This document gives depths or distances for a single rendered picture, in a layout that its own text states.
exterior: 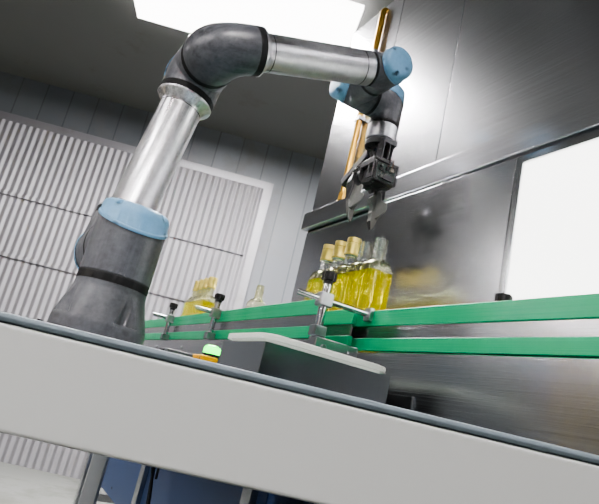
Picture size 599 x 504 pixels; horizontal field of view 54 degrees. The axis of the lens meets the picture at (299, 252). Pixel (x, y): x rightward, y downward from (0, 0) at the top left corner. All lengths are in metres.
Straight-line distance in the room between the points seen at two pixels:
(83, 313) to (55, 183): 3.96
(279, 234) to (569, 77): 3.60
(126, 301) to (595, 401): 0.66
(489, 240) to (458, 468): 1.03
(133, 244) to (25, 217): 3.89
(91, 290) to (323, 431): 0.78
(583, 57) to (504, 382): 0.72
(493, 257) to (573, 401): 0.49
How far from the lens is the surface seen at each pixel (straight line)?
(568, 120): 1.24
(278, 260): 4.64
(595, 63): 1.30
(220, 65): 1.18
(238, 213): 4.67
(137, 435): 0.20
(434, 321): 1.02
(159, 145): 1.19
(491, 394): 0.87
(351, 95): 1.44
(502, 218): 1.23
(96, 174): 4.84
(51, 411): 0.20
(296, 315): 1.24
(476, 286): 1.22
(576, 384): 0.79
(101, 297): 0.95
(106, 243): 0.98
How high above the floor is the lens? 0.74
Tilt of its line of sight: 15 degrees up
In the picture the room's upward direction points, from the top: 13 degrees clockwise
